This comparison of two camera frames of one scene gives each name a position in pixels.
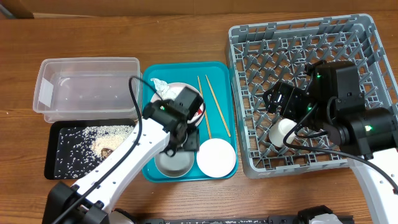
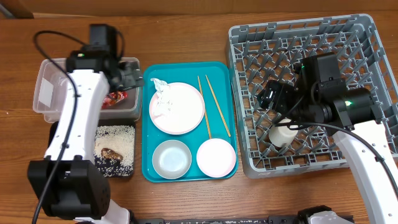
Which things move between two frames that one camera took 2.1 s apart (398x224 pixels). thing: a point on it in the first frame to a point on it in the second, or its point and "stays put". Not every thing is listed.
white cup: (278, 131) stays put
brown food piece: (105, 152) stays put
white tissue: (164, 91) stays put
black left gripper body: (189, 140) to (128, 77)
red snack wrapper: (198, 112) to (114, 98)
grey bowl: (176, 166) stays put
